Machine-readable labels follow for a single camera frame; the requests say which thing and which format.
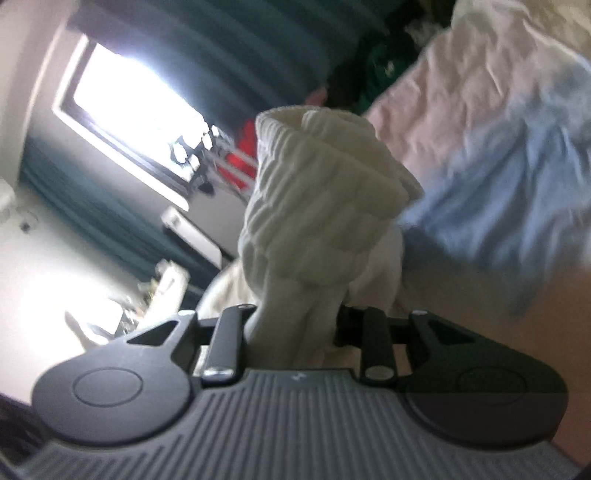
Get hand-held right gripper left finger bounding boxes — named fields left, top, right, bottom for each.
left=126, top=303, right=257, bottom=385

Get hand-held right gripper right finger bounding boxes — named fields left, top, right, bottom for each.
left=333, top=305, right=477, bottom=387

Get white sock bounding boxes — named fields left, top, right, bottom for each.
left=196, top=106, right=426, bottom=371

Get dark green clothes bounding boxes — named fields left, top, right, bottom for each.
left=323, top=0, right=459, bottom=117

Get white dressing table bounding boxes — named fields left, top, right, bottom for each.
left=65, top=259, right=193, bottom=348

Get teal curtain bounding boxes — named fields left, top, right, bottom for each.
left=88, top=0, right=379, bottom=118
left=18, top=138, right=223, bottom=280

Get light blue bed sheet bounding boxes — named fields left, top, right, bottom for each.
left=396, top=60, right=591, bottom=326

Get red cloth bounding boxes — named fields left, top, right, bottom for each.
left=221, top=117, right=260, bottom=191

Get white drying rack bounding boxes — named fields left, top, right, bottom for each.
left=168, top=123, right=260, bottom=200

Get window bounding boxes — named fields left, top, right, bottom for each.
left=52, top=36, right=219, bottom=209

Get white duvet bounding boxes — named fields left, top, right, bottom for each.
left=364, top=0, right=591, bottom=195

